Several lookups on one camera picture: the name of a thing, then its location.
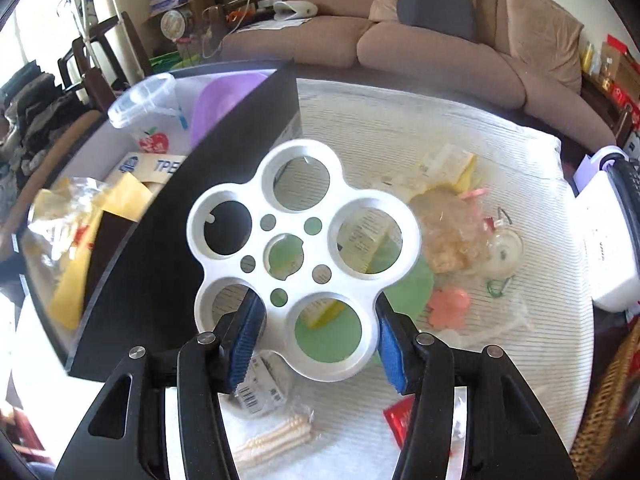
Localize bag of wooden sticks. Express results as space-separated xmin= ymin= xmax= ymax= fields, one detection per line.
xmin=232 ymin=414 xmax=314 ymax=469

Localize green plastic plate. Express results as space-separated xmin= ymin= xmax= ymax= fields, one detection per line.
xmin=267 ymin=228 xmax=434 ymax=363

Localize white flower-shaped egg tray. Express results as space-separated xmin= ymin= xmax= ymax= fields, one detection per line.
xmin=186 ymin=139 xmax=421 ymax=382

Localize clear bag of gold items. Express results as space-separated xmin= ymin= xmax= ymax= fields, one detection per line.
xmin=409 ymin=188 xmax=489 ymax=274

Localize barcode label packet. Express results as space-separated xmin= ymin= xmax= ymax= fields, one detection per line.
xmin=233 ymin=353 xmax=293 ymax=418

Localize wicker basket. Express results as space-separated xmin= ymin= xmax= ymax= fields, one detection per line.
xmin=570 ymin=320 xmax=639 ymax=479

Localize red sachet packet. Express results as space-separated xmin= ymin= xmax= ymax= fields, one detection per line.
xmin=383 ymin=394 xmax=414 ymax=448

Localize black storage box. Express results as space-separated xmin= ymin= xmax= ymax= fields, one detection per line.
xmin=20 ymin=61 xmax=302 ymax=382

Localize pink flower-shaped piece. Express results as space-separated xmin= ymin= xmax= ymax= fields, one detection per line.
xmin=427 ymin=286 xmax=471 ymax=330

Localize white striped table cloth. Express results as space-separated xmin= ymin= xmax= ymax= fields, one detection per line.
xmin=221 ymin=80 xmax=593 ymax=444

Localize yellow plastic bag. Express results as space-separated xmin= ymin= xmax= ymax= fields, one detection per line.
xmin=27 ymin=172 xmax=153 ymax=330

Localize cardboard box 100 pieces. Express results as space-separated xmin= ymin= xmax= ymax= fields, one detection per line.
xmin=105 ymin=152 xmax=186 ymax=194

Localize clear lidded plastic tub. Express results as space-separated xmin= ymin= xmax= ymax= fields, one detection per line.
xmin=107 ymin=73 xmax=188 ymax=154

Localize white box with keyboard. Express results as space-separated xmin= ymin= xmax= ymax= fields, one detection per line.
xmin=573 ymin=145 xmax=639 ymax=313

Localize purple plastic bowl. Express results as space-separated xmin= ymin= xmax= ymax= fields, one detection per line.
xmin=190 ymin=73 xmax=267 ymax=148

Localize green shopping bag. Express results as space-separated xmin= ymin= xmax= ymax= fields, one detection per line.
xmin=150 ymin=51 xmax=201 ymax=74

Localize dark wooden chair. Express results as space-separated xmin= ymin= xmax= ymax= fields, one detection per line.
xmin=58 ymin=12 xmax=153 ymax=113

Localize round white clock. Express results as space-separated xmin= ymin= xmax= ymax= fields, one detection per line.
xmin=160 ymin=9 xmax=194 ymax=41

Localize brown sofa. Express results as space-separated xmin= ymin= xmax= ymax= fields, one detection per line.
xmin=221 ymin=0 xmax=615 ymax=152

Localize dark blue lumbar cushion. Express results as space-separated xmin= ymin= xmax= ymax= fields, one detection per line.
xmin=396 ymin=0 xmax=478 ymax=42

